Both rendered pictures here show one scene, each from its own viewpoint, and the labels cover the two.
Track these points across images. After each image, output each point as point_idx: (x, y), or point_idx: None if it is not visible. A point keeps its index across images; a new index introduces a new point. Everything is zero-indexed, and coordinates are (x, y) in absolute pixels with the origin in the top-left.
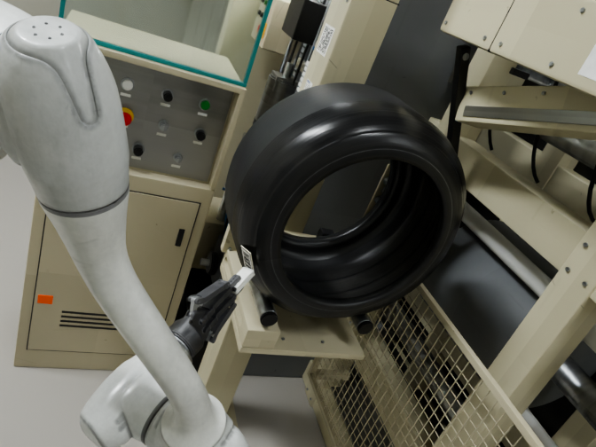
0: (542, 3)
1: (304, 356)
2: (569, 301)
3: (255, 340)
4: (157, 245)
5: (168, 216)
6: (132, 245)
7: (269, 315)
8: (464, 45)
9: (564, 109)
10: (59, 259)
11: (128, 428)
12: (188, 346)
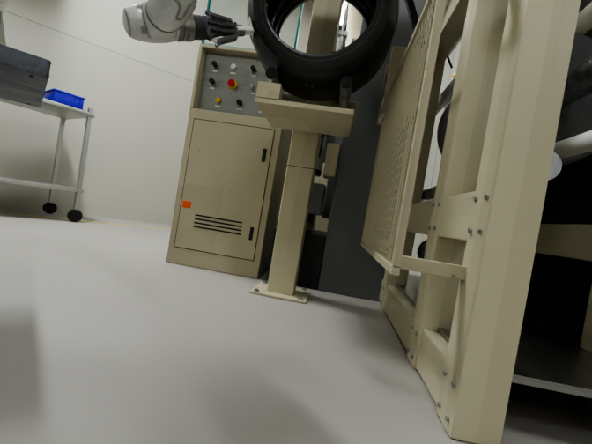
0: None
1: (303, 107)
2: None
3: (264, 90)
4: (250, 161)
5: (255, 140)
6: (235, 162)
7: (270, 68)
8: None
9: None
10: (196, 173)
11: (141, 10)
12: (194, 16)
